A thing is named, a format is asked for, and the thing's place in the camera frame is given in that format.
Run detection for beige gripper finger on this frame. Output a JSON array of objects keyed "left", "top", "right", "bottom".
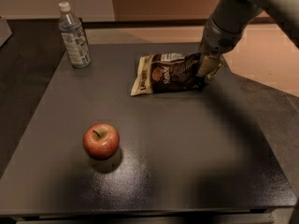
[{"left": 196, "top": 53, "right": 223, "bottom": 84}]

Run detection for brown chip bag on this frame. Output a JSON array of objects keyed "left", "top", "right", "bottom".
[{"left": 131, "top": 53, "right": 201, "bottom": 96}]

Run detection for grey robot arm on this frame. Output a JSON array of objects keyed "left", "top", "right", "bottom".
[{"left": 196, "top": 0, "right": 299, "bottom": 83}]

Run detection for blue plastic water bottle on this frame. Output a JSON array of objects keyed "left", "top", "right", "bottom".
[{"left": 59, "top": 2, "right": 91, "bottom": 68}]

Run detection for red apple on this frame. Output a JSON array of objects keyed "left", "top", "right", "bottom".
[{"left": 82, "top": 123, "right": 120, "bottom": 160}]

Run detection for grey object at left edge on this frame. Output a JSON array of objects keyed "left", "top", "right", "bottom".
[{"left": 0, "top": 16, "right": 12, "bottom": 47}]

